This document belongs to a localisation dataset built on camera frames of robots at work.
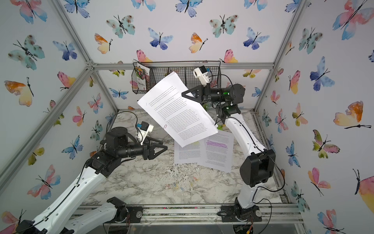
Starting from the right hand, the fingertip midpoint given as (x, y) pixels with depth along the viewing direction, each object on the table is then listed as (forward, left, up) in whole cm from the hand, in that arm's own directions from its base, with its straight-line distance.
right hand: (185, 98), depth 54 cm
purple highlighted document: (+7, -18, -52) cm, 55 cm away
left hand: (-8, +10, -21) cm, 24 cm away
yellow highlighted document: (+4, -3, -50) cm, 51 cm away
